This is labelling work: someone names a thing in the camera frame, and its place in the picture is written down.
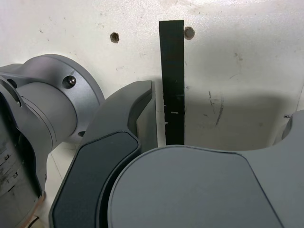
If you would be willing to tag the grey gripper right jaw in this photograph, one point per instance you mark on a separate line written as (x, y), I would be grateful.
(194, 190)

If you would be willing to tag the black tape strip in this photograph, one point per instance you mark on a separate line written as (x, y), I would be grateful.
(172, 71)

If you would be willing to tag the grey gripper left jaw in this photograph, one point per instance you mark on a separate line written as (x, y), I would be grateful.
(107, 123)

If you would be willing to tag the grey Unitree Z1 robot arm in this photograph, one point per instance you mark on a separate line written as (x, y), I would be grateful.
(42, 107)

